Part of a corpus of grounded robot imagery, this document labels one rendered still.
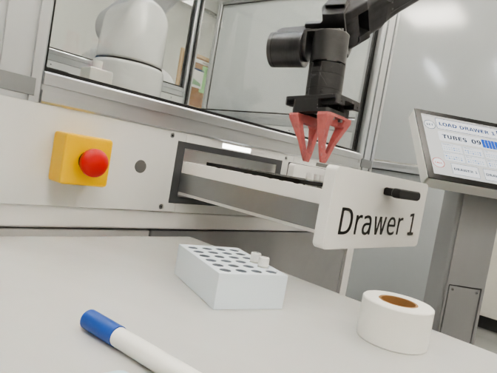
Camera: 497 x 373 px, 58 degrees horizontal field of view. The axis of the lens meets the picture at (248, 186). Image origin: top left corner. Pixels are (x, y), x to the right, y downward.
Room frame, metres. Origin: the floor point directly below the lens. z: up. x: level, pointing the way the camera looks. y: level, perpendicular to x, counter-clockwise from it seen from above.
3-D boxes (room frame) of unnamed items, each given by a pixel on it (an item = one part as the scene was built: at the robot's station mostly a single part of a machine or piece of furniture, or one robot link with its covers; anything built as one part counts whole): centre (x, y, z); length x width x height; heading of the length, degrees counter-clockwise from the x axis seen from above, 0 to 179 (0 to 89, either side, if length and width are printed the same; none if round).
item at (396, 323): (0.45, -0.17, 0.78); 0.07 x 0.07 x 0.04
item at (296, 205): (0.83, -0.05, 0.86); 0.40 x 0.26 x 0.06; 46
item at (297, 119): (0.72, -0.09, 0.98); 0.07 x 0.07 x 0.09; 46
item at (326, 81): (0.72, -0.09, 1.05); 0.10 x 0.07 x 0.07; 46
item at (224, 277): (0.52, 0.01, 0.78); 0.12 x 0.08 x 0.04; 29
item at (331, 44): (0.73, -0.08, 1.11); 0.07 x 0.06 x 0.07; 65
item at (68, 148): (0.66, 0.25, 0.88); 0.07 x 0.05 x 0.07; 136
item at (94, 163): (0.63, 0.22, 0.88); 0.04 x 0.03 x 0.04; 136
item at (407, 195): (0.66, -0.22, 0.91); 0.07 x 0.04 x 0.01; 136
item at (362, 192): (0.68, -0.20, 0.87); 0.29 x 0.02 x 0.11; 136
